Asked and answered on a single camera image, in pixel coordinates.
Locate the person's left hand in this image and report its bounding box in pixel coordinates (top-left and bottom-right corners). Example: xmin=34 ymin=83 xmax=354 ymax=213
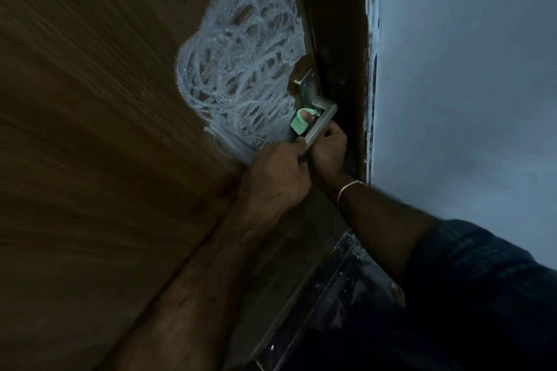
xmin=239 ymin=138 xmax=313 ymax=232

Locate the person's right hand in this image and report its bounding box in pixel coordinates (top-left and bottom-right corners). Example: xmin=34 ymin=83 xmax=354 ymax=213
xmin=306 ymin=121 xmax=349 ymax=188

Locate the green cleaning cloth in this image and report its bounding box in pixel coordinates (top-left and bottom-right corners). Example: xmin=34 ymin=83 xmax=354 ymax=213
xmin=289 ymin=108 xmax=322 ymax=137

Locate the silver metal door handle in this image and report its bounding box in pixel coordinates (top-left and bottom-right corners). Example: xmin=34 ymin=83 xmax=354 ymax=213
xmin=287 ymin=53 xmax=338 ymax=152

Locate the brown wooden door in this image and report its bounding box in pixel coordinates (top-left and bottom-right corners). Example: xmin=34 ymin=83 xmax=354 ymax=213
xmin=0 ymin=0 xmax=349 ymax=371

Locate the person's left forearm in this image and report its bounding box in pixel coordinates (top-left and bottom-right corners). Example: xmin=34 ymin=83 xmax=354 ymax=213
xmin=100 ymin=209 xmax=279 ymax=371

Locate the person's right forearm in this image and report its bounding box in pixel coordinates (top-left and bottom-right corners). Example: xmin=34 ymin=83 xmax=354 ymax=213
xmin=321 ymin=174 xmax=440 ymax=285

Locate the thin metal bracelet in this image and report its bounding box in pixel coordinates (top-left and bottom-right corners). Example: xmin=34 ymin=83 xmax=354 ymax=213
xmin=337 ymin=179 xmax=366 ymax=206

